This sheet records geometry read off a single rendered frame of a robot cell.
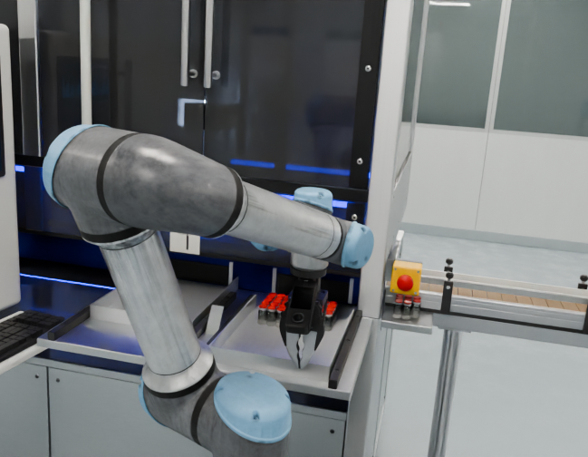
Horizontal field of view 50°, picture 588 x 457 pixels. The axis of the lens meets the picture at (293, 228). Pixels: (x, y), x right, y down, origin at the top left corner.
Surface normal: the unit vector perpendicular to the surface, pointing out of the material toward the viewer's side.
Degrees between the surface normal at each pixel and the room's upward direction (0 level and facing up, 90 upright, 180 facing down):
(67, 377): 90
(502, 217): 90
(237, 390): 8
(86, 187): 98
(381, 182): 90
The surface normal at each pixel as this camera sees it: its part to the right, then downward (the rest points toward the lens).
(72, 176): -0.61, 0.11
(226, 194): 0.73, 0.00
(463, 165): -0.23, 0.22
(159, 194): 0.13, 0.25
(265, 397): 0.17, -0.93
